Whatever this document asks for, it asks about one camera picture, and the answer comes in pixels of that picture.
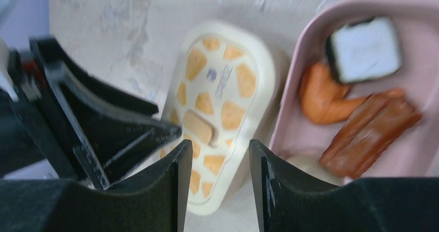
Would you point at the beige lunch box lid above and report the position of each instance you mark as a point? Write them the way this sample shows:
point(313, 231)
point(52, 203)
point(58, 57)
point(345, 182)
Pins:
point(209, 36)

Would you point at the beige lunch box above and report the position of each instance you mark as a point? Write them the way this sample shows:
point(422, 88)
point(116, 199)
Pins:
point(230, 102)

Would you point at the orange fried chicken piece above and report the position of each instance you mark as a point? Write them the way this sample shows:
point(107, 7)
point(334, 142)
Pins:
point(323, 101)

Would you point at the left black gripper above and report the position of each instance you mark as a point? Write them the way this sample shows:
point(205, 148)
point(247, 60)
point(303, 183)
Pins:
point(53, 110)

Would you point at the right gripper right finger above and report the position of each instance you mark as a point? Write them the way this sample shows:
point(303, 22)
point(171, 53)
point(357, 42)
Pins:
point(288, 199)

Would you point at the dark red sausage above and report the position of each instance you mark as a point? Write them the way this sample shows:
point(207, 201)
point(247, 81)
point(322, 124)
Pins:
point(369, 131)

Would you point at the beige steamed bun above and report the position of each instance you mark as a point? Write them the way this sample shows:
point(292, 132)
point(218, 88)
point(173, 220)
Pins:
point(310, 165)

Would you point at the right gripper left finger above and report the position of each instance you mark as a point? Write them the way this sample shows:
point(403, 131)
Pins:
point(154, 199)

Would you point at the pink lunch box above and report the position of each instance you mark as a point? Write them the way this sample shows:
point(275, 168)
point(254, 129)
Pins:
point(415, 153)

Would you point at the white black sushi piece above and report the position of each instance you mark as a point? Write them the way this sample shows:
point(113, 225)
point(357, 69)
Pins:
point(364, 51)

